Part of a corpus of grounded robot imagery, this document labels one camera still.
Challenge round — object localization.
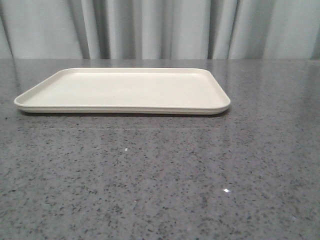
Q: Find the cream rectangular plastic tray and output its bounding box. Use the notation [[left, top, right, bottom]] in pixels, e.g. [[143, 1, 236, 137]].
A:
[[14, 67, 231, 115]]

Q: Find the grey-white pleated curtain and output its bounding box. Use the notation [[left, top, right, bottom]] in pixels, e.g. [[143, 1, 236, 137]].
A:
[[0, 0, 320, 60]]

